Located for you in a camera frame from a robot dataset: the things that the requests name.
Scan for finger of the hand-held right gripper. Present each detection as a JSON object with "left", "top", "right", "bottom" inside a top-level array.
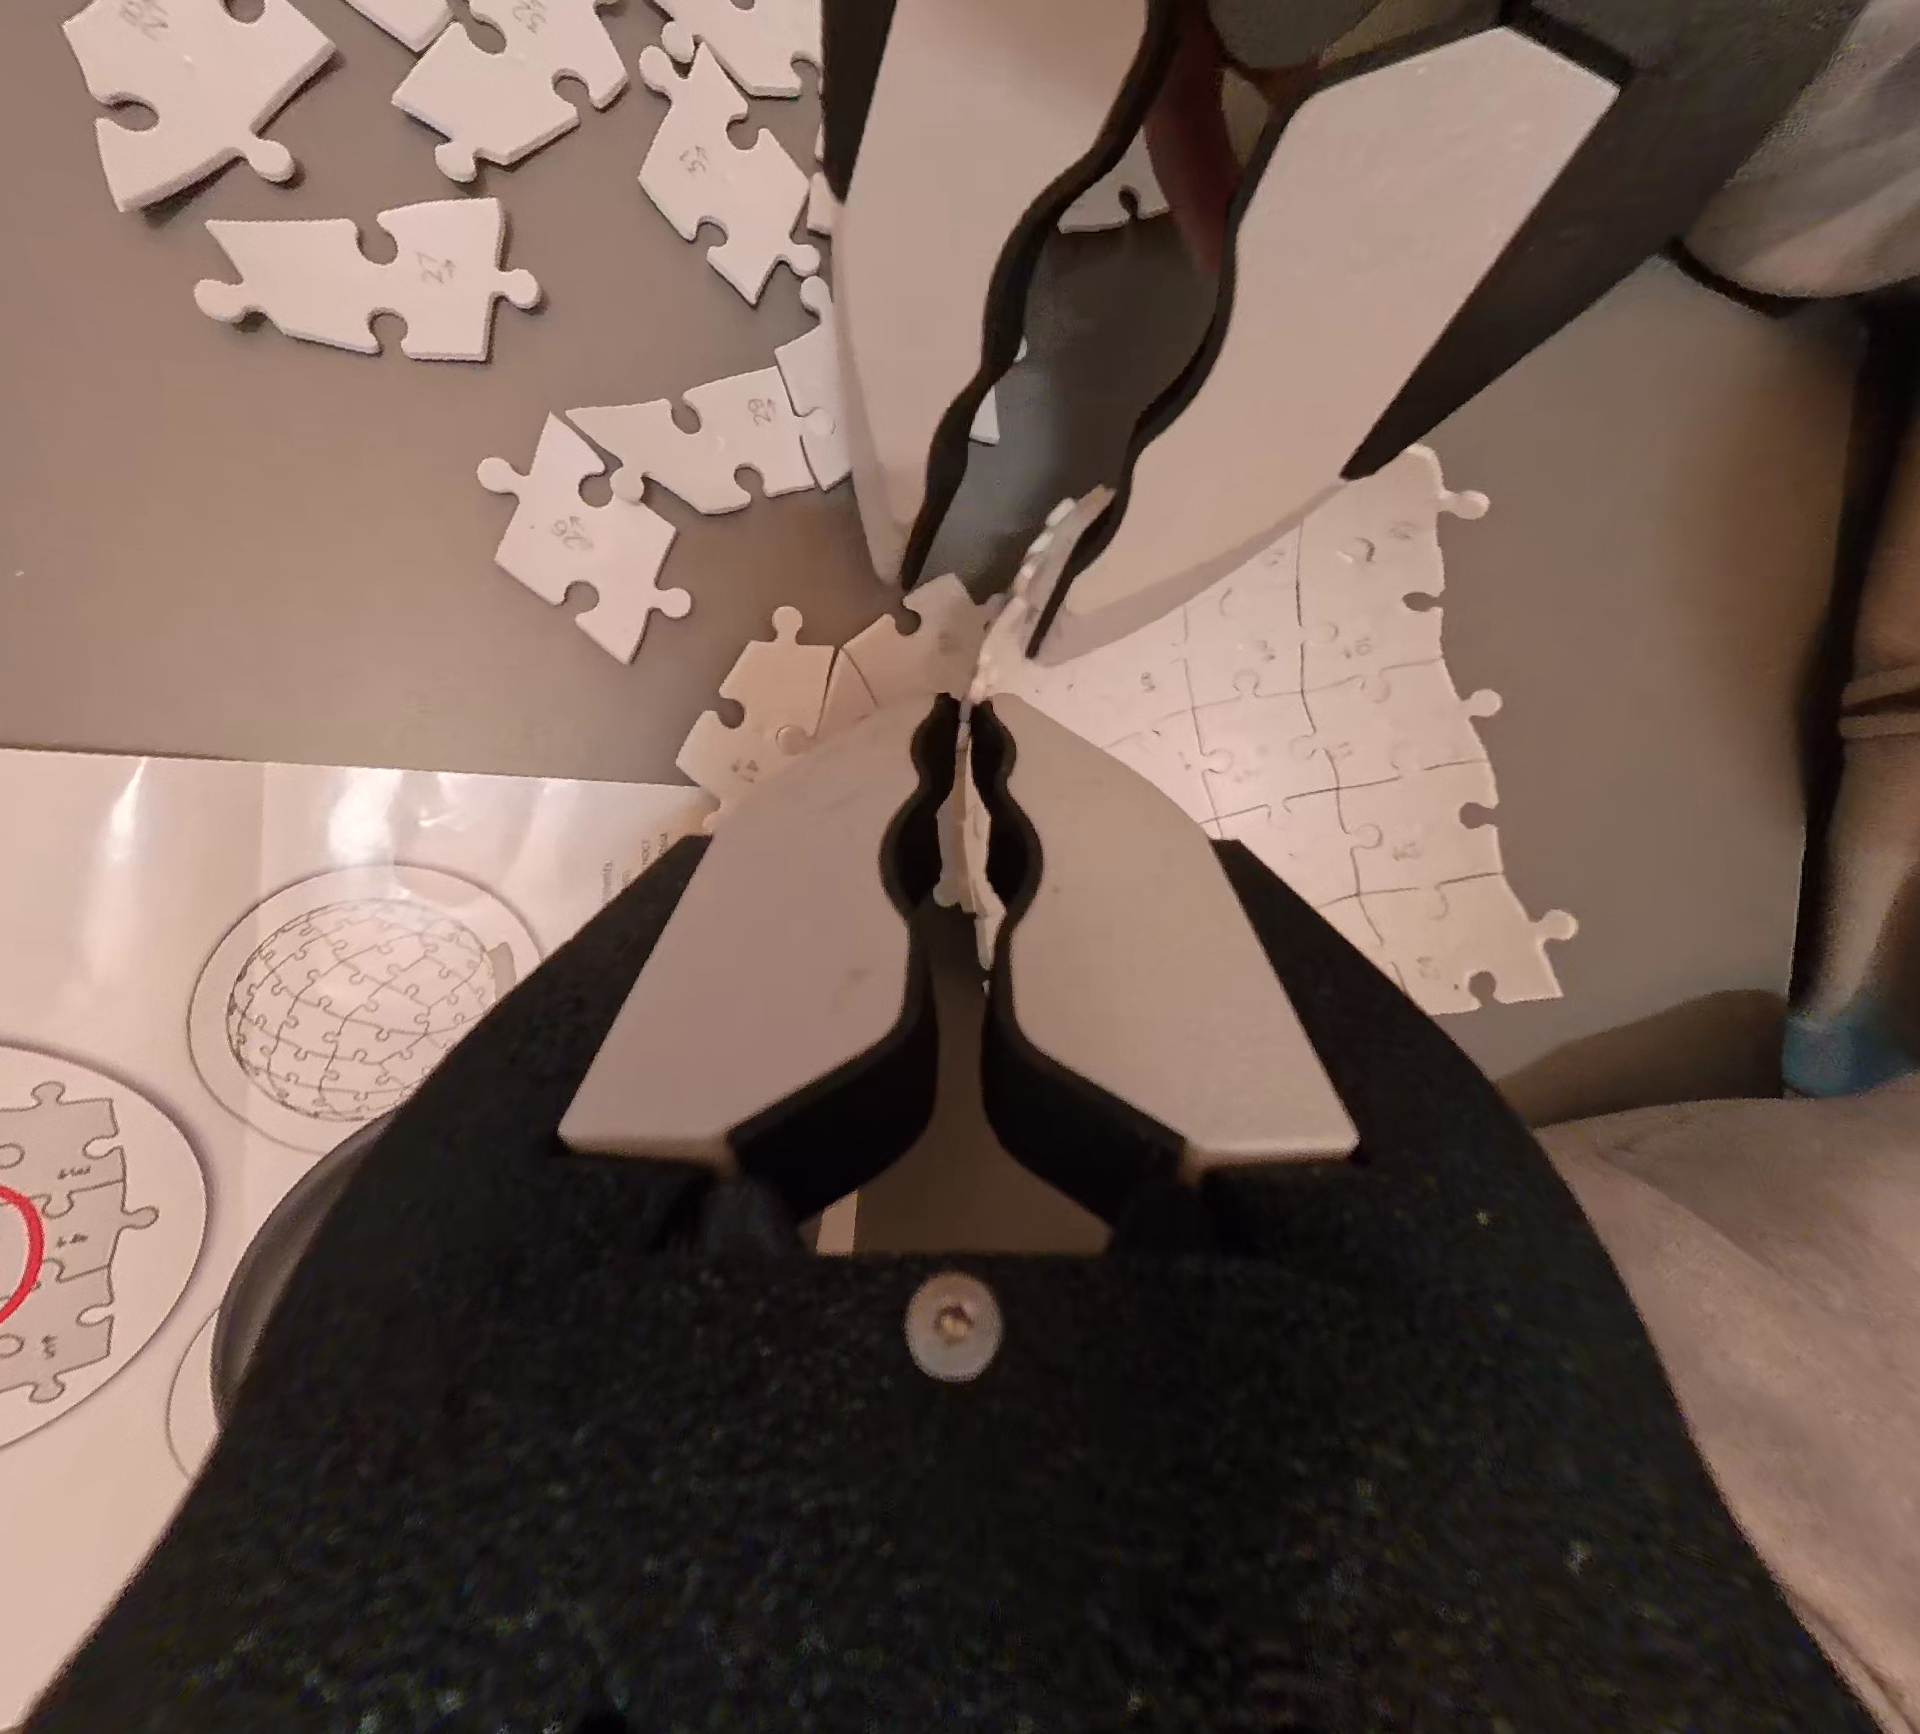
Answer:
[
  {"left": 834, "top": 0, "right": 1172, "bottom": 595},
  {"left": 1025, "top": 20, "right": 1634, "bottom": 665}
]

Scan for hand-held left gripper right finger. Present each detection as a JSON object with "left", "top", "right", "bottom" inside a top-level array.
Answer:
[{"left": 968, "top": 699, "right": 1364, "bottom": 1231}]

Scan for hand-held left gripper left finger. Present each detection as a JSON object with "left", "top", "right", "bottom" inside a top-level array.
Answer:
[{"left": 555, "top": 697, "right": 962, "bottom": 1231}]

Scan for joined white puzzle strip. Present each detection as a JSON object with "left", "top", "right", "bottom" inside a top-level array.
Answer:
[{"left": 674, "top": 571, "right": 1009, "bottom": 836}]

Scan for curved white puzzle ball shell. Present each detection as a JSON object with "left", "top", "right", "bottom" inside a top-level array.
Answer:
[{"left": 1035, "top": 445, "right": 1584, "bottom": 1021}]

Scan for single white puzzle piece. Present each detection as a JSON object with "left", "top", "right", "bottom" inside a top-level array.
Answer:
[{"left": 1009, "top": 493, "right": 1125, "bottom": 665}]

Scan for person's right forearm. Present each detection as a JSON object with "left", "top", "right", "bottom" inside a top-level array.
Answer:
[{"left": 1680, "top": 0, "right": 1920, "bottom": 304}]

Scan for black round ball stand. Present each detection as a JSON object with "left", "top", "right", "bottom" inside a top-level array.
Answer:
[{"left": 210, "top": 1134, "right": 393, "bottom": 1406}]

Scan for scattered loose white puzzle pieces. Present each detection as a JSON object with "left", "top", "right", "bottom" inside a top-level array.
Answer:
[{"left": 37, "top": 0, "right": 1181, "bottom": 673}]

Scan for person's right hand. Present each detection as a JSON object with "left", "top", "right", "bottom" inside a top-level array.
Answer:
[{"left": 1136, "top": 0, "right": 1244, "bottom": 275}]

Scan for white paper instruction sheet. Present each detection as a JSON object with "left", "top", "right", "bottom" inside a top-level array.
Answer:
[{"left": 0, "top": 745, "right": 722, "bottom": 1482}]

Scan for beige zip hoodie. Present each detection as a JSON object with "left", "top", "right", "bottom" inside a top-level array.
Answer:
[{"left": 1500, "top": 295, "right": 1920, "bottom": 1734}]

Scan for blue cloth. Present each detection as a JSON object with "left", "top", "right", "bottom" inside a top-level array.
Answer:
[{"left": 1785, "top": 998, "right": 1893, "bottom": 1098}]

